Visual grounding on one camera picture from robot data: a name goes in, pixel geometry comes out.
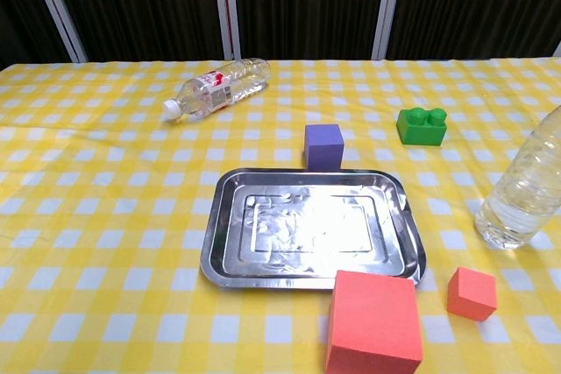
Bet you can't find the stainless steel tray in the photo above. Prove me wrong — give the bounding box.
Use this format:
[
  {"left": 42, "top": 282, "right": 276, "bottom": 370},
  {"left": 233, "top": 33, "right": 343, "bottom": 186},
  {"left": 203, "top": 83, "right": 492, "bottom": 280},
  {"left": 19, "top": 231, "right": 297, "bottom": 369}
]
[{"left": 200, "top": 166, "right": 429, "bottom": 293}]

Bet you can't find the small orange foam cube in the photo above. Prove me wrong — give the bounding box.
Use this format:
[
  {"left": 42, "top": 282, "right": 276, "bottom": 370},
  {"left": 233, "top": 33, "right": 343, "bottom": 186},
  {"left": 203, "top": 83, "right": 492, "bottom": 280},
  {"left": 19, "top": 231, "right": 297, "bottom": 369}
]
[{"left": 446, "top": 266, "right": 499, "bottom": 322}]

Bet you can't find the yellow checked tablecloth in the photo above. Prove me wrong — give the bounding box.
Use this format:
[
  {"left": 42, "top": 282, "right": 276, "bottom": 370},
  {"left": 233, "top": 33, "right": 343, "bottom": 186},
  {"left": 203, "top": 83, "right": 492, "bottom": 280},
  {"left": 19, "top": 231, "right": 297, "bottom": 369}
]
[{"left": 0, "top": 57, "right": 561, "bottom": 374}]

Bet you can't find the clear bottle green-white cap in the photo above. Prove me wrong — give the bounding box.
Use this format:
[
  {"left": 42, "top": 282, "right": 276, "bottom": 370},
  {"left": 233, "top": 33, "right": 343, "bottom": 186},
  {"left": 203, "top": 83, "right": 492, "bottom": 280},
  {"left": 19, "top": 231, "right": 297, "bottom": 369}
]
[{"left": 474, "top": 104, "right": 561, "bottom": 251}]

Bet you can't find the clear bottle red label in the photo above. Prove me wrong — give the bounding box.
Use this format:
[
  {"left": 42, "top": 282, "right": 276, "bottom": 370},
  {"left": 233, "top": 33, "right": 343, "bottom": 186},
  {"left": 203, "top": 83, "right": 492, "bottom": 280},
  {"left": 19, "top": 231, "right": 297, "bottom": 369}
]
[{"left": 163, "top": 57, "right": 272, "bottom": 123}]

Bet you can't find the purple foam cube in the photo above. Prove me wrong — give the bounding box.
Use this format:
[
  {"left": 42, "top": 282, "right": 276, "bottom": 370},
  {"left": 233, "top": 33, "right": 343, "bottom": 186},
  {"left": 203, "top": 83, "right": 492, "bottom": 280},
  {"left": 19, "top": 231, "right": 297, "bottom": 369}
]
[{"left": 303, "top": 123, "right": 344, "bottom": 172}]

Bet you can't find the large orange foam cube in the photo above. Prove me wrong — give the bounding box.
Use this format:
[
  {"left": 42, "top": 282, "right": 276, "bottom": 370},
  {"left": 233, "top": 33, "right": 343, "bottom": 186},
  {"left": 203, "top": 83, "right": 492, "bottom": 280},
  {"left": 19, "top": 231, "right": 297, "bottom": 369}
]
[{"left": 324, "top": 269, "right": 425, "bottom": 374}]

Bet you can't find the green building brick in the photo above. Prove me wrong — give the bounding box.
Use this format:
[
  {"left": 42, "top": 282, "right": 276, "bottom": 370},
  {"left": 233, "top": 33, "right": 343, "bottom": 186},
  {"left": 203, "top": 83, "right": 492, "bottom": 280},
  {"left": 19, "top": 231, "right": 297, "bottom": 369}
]
[{"left": 396, "top": 107, "right": 449, "bottom": 147}]

